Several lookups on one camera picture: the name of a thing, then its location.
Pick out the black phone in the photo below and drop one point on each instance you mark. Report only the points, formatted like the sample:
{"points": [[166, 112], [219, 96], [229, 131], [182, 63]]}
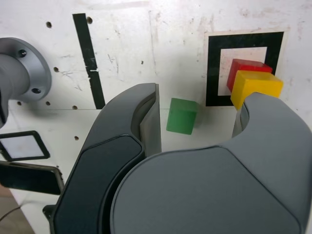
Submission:
{"points": [[29, 178]]}

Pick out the black tape strip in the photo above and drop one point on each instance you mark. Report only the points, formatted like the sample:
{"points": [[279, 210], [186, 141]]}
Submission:
{"points": [[84, 44]]}

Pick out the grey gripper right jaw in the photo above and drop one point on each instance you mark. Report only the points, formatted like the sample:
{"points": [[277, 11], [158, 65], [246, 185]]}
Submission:
{"points": [[207, 195]]}

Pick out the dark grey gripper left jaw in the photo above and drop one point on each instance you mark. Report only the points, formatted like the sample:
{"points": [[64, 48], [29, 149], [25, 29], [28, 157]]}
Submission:
{"points": [[102, 170]]}

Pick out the yellow cube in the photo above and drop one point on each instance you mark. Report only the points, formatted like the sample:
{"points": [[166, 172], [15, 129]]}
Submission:
{"points": [[258, 84]]}

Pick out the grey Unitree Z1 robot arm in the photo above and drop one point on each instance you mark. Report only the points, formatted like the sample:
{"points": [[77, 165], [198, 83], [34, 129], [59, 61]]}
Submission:
{"points": [[22, 73]]}

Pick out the red cube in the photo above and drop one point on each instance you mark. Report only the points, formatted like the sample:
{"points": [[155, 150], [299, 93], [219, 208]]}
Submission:
{"points": [[243, 67]]}

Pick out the green cube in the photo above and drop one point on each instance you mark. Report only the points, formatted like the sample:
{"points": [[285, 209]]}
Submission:
{"points": [[181, 117]]}

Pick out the black tape square outline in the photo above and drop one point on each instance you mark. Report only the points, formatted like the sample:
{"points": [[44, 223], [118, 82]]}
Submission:
{"points": [[213, 73]]}

